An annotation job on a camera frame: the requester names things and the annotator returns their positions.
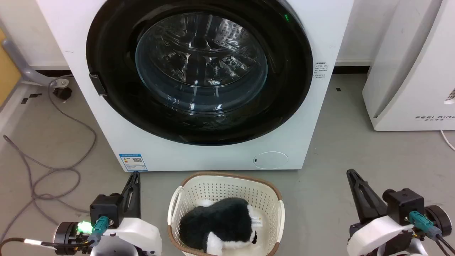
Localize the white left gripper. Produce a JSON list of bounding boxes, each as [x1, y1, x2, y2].
[[90, 171, 162, 256]]

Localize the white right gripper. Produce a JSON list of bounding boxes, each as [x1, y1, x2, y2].
[[347, 169, 421, 256]]

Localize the white front-load washing machine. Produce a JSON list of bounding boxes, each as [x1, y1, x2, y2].
[[36, 0, 355, 172]]

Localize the black round washer door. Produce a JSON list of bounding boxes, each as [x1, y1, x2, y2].
[[86, 0, 314, 146]]

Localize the blue energy label sticker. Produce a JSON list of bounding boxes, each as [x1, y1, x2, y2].
[[119, 153, 148, 172]]

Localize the black and white plush toy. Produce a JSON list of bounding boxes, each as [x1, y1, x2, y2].
[[179, 198, 263, 256]]

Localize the cream perforated laundry basket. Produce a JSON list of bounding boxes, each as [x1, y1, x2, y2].
[[167, 172, 285, 256]]

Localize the round white filter cover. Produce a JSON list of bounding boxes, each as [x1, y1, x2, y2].
[[253, 151, 289, 170]]

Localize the black round floor foot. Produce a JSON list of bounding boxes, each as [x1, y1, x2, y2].
[[53, 86, 73, 100]]

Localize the white air purifier appliance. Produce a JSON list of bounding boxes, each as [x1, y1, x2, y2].
[[362, 0, 455, 132]]

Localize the white warning text sticker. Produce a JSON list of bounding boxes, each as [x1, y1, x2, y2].
[[314, 62, 329, 80]]

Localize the grey metal furniture leg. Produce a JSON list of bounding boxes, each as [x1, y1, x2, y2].
[[1, 38, 70, 88]]

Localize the yellow wooden board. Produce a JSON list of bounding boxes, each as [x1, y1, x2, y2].
[[0, 28, 22, 107]]

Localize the black cable with teal plug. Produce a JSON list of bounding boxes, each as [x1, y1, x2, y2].
[[408, 210, 455, 255], [0, 216, 109, 255]]

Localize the grey power cable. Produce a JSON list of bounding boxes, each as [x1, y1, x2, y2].
[[0, 75, 97, 242]]

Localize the thin white cable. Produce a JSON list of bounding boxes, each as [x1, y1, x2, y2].
[[440, 130, 455, 152]]

